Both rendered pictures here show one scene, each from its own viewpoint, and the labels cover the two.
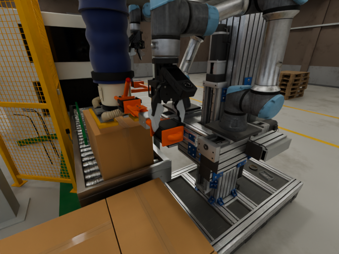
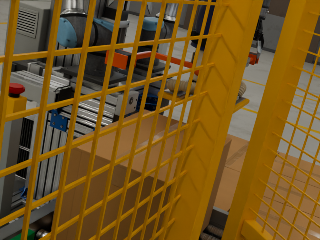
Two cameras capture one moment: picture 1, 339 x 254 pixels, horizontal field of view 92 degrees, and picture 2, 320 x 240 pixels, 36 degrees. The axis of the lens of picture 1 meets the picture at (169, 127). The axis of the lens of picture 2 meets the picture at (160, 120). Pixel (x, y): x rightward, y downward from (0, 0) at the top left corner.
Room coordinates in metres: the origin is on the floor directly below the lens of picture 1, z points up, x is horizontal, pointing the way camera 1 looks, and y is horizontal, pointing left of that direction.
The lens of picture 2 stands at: (2.28, 1.79, 1.55)
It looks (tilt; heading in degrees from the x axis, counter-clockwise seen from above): 18 degrees down; 233
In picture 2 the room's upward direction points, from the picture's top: 13 degrees clockwise
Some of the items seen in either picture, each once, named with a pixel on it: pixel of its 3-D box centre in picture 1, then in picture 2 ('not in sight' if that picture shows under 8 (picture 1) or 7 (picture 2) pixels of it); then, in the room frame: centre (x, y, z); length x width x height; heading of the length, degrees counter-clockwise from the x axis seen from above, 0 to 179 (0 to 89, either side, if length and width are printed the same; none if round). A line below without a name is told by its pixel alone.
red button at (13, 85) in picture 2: not in sight; (14, 90); (1.71, 0.15, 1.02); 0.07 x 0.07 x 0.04
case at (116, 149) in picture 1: (117, 137); (146, 189); (1.27, 0.46, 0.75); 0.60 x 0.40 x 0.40; 33
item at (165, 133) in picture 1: (166, 131); (250, 57); (0.46, 0.01, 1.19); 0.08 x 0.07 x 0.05; 32
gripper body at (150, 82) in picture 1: (164, 80); (255, 27); (0.49, 0.01, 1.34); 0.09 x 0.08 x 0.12; 31
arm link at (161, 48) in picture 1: (164, 49); (260, 12); (0.48, 0.01, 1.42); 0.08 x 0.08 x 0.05
